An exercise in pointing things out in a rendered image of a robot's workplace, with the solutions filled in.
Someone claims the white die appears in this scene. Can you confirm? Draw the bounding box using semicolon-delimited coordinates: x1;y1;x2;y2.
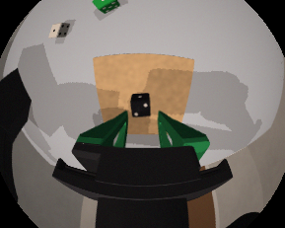
48;23;70;38

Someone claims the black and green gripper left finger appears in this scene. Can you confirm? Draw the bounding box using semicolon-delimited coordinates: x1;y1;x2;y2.
76;111;128;147

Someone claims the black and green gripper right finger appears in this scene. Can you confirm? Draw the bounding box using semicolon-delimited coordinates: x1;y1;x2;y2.
158;111;210;161

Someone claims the black die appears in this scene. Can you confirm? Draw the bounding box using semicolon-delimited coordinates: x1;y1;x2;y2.
130;93;151;117

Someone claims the green die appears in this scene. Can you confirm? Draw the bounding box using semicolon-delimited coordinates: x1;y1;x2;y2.
92;0;120;14

